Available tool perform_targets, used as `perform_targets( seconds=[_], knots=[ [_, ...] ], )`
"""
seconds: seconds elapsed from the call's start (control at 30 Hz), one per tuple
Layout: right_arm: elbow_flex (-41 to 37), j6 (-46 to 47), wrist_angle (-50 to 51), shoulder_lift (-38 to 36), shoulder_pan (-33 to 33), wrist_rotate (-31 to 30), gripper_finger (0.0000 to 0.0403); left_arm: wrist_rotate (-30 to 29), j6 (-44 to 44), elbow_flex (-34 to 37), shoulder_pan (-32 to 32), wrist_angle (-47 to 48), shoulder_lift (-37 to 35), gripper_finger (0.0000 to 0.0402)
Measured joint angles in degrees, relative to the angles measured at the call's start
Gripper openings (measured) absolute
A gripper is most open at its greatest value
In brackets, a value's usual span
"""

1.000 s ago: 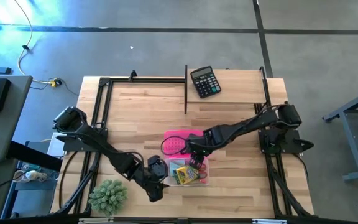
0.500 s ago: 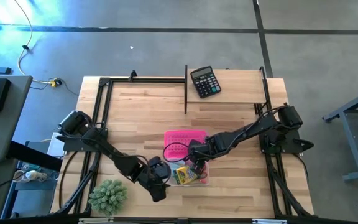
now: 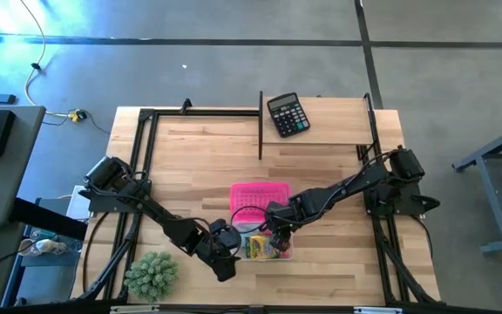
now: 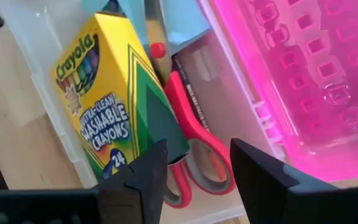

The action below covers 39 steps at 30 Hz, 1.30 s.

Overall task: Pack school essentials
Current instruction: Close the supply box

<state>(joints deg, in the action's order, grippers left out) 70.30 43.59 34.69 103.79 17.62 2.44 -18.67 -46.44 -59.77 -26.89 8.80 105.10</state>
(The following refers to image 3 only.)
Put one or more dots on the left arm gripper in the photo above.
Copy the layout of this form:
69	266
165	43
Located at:
222	266

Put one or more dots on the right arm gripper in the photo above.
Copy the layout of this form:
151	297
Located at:
281	216

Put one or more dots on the yellow green crayon box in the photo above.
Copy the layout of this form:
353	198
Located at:
260	248

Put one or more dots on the clear pencil case pink lid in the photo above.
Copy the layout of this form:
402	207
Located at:
255	196

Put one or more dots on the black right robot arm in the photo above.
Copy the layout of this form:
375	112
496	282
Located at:
342	187

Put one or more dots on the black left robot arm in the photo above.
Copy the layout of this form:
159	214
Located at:
164	218

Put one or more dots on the green artificial plant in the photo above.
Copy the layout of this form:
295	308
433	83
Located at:
151	275

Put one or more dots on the black desk calculator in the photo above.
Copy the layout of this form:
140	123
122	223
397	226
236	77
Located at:
288	115

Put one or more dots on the wooden riser shelf black legs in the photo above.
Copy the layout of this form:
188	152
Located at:
338	122

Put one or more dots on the blue grey storage cart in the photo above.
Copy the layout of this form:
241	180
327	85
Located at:
46	283

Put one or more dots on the black angled beam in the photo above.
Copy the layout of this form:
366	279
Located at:
46	218

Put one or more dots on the yellow black plug connector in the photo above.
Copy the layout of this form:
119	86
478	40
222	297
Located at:
76	116

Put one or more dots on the grey desk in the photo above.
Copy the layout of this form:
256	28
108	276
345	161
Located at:
2	183

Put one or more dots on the silver metal bracket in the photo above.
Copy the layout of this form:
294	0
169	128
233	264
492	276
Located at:
133	309
377	310

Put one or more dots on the black aluminium table frame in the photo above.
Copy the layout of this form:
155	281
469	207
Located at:
207	112

